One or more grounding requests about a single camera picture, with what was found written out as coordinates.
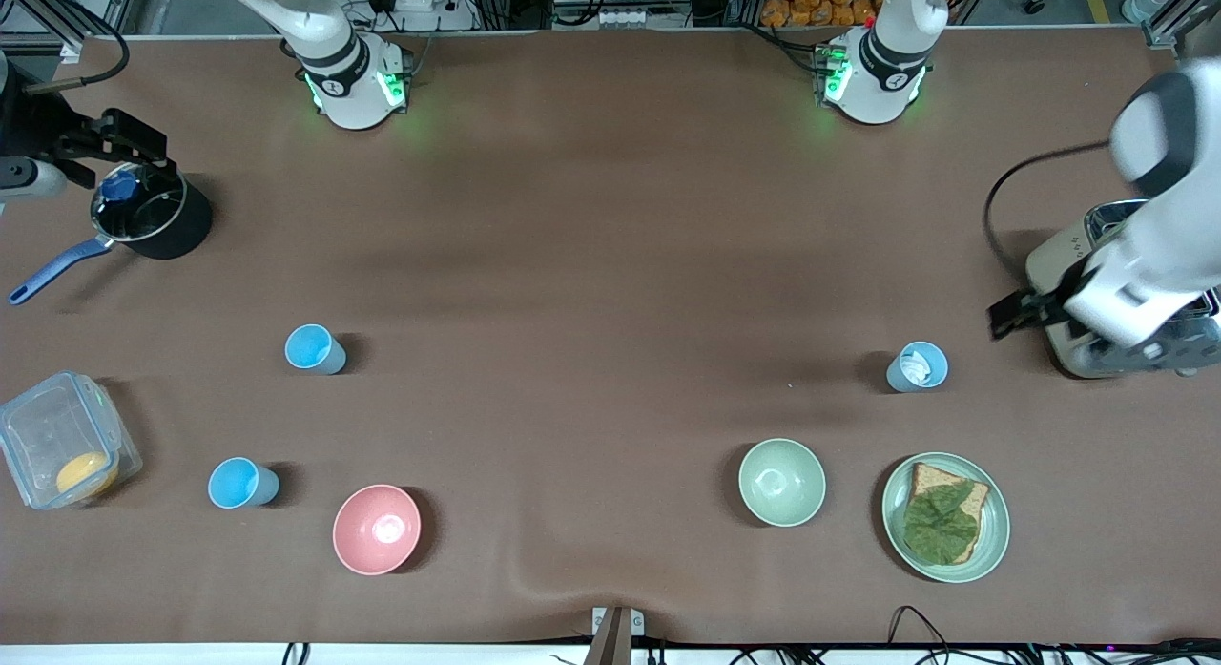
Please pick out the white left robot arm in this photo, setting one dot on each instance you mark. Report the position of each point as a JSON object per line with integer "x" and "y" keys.
{"x": 1173, "y": 217}

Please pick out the crumpled white paper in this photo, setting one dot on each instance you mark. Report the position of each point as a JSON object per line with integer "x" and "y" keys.
{"x": 916, "y": 367}

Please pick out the cream and silver toaster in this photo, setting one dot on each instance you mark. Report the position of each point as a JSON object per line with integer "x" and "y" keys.
{"x": 1054, "y": 255}

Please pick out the blue plastic cup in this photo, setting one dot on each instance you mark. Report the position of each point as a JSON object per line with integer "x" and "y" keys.
{"x": 310, "y": 346}
{"x": 237, "y": 483}

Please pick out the bag of orange fruit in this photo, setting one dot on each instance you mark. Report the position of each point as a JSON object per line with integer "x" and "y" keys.
{"x": 820, "y": 2}

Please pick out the orange fruit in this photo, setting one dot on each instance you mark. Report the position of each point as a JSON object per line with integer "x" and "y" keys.
{"x": 84, "y": 474}

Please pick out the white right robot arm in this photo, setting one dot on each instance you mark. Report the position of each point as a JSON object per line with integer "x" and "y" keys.
{"x": 343, "y": 64}

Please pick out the pale green plate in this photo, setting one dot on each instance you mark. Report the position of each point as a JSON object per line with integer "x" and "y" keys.
{"x": 997, "y": 527}

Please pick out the brown bread slice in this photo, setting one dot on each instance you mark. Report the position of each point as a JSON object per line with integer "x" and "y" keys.
{"x": 930, "y": 476}

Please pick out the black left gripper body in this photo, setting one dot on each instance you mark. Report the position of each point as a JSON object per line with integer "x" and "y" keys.
{"x": 1047, "y": 301}

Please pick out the glass lid with blue knob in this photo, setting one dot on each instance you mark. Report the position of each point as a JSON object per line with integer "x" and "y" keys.
{"x": 153, "y": 212}

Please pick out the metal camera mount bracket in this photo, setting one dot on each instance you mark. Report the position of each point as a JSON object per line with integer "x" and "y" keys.
{"x": 616, "y": 636}

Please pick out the pink bowl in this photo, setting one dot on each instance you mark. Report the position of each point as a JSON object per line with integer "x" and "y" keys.
{"x": 377, "y": 529}

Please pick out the clear plastic storage container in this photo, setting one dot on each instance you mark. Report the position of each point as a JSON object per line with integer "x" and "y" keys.
{"x": 43, "y": 431}

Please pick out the aluminium frame profile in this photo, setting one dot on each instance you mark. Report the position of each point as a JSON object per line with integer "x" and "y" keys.
{"x": 1178, "y": 16}
{"x": 57, "y": 16}

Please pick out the blue cup holding paper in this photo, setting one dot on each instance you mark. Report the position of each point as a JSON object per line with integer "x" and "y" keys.
{"x": 938, "y": 364}

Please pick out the green lettuce leaf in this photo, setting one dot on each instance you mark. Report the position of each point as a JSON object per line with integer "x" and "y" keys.
{"x": 940, "y": 522}

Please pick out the pale green bowl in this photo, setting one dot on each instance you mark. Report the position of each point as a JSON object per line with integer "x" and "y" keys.
{"x": 782, "y": 482}

